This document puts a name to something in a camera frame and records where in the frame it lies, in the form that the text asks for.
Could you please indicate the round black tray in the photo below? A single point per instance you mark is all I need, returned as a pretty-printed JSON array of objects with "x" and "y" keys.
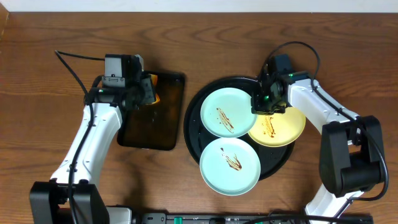
[{"x": 197, "y": 137}]

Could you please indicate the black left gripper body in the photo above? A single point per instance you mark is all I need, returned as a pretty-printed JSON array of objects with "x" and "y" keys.
[{"x": 148, "y": 90}]

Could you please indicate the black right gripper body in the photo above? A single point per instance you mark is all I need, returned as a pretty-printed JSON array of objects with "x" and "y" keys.
[{"x": 265, "y": 104}]

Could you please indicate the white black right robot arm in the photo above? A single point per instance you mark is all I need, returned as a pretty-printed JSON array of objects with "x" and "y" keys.
[{"x": 352, "y": 165}]

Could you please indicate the dark rectangular water tray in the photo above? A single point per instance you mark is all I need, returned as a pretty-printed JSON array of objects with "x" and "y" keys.
[{"x": 156, "y": 126}]

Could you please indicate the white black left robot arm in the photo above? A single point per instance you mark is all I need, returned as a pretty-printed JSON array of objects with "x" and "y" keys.
[{"x": 71, "y": 194}]

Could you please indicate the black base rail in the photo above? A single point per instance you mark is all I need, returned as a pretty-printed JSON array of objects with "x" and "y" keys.
[{"x": 162, "y": 218}]

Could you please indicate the yellow plate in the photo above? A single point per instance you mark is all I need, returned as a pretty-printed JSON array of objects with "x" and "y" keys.
[{"x": 278, "y": 129}]

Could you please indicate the light blue plate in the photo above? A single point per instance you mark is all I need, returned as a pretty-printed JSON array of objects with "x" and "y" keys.
[
  {"x": 230, "y": 166},
  {"x": 226, "y": 113}
]

